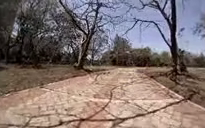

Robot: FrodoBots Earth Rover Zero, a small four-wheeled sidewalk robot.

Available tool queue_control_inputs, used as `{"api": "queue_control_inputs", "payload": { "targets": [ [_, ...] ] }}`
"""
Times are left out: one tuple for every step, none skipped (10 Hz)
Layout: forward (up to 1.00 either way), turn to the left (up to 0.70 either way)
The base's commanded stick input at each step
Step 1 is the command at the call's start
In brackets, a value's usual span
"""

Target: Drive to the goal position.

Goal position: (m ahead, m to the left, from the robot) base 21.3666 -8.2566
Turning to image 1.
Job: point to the bare leaning tree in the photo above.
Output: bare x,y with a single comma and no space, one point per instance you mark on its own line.
84,50

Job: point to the row of green trees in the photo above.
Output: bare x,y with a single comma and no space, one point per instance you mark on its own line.
133,56

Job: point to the pale brick paved path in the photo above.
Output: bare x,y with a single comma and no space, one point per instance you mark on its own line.
123,96

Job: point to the bare dark-trunked tree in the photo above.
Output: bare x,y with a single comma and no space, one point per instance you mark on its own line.
173,43

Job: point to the dense dark wood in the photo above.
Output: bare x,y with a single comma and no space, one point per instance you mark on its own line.
30,36

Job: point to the dry brown grass ground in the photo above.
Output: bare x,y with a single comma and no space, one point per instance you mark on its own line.
20,78
196,83

